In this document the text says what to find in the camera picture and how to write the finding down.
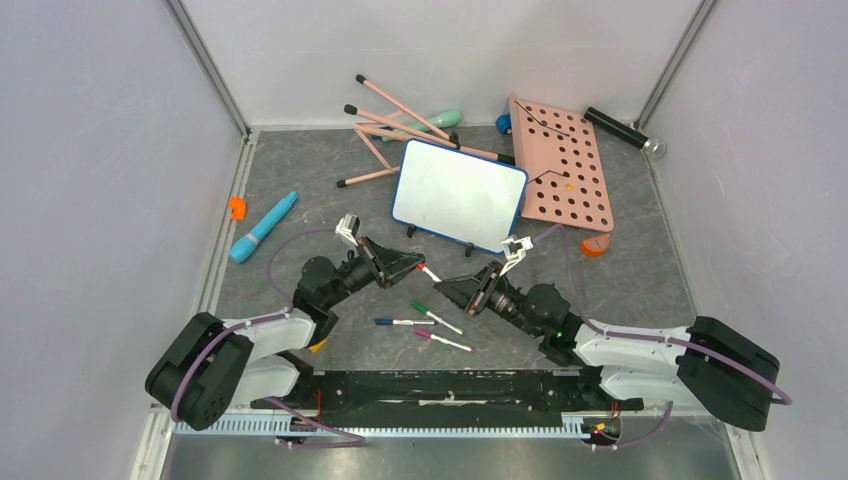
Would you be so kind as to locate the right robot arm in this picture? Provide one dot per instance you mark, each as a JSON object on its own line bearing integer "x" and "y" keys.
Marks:
{"x": 708, "y": 364}

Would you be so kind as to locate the blue framed whiteboard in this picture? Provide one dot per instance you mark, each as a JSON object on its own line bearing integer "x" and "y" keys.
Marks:
{"x": 458, "y": 196}

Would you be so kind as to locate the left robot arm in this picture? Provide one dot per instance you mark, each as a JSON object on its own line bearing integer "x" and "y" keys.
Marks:
{"x": 214, "y": 364}

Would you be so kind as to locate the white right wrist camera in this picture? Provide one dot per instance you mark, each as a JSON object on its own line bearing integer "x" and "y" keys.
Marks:
{"x": 515, "y": 250}

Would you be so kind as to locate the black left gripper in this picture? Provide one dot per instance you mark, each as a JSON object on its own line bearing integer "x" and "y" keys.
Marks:
{"x": 395, "y": 264}

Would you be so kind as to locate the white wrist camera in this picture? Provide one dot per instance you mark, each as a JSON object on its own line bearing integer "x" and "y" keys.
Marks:
{"x": 515, "y": 250}
{"x": 347, "y": 229}

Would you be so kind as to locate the yellow orange wedge block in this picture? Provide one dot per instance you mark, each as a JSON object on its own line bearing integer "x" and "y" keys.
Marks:
{"x": 317, "y": 346}

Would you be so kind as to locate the blue whiteboard marker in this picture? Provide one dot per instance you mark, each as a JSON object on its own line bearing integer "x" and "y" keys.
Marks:
{"x": 403, "y": 322}

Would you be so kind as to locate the pink whiteboard marker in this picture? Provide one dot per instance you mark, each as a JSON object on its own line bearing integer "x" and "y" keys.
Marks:
{"x": 432, "y": 336}

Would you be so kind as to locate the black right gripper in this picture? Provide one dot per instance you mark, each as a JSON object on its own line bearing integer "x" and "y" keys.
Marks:
{"x": 482, "y": 293}

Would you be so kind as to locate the pink perforated board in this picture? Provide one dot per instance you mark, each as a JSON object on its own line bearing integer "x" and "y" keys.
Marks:
{"x": 558, "y": 150}

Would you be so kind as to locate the orange round tape measure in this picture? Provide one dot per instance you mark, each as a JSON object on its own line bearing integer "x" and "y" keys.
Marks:
{"x": 596, "y": 246}

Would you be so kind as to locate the green whiteboard marker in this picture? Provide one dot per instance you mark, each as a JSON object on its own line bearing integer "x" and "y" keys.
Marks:
{"x": 438, "y": 319}

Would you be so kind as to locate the blue toy marker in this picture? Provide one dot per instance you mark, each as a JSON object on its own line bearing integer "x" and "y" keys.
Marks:
{"x": 243, "y": 248}

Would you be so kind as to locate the black flashlight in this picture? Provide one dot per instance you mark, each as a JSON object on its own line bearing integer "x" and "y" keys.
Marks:
{"x": 651, "y": 146}

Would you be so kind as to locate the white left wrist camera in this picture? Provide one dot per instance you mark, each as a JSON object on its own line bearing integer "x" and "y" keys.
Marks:
{"x": 347, "y": 229}

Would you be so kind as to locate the pink folding stand legs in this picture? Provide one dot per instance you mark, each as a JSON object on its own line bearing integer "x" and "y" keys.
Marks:
{"x": 403, "y": 125}

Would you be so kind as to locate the small blue toy car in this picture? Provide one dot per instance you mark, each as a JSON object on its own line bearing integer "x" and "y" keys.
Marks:
{"x": 504, "y": 124}

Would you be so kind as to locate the red whiteboard marker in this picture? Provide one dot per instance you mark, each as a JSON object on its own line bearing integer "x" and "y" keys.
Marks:
{"x": 427, "y": 271}

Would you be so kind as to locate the mint green toy bottle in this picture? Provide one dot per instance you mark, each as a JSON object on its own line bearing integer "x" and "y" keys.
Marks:
{"x": 446, "y": 119}

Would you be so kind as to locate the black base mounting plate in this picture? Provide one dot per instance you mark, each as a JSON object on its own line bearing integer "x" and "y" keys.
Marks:
{"x": 452, "y": 398}

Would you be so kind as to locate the orange clip left edge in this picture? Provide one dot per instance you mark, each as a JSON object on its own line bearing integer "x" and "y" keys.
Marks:
{"x": 238, "y": 208}

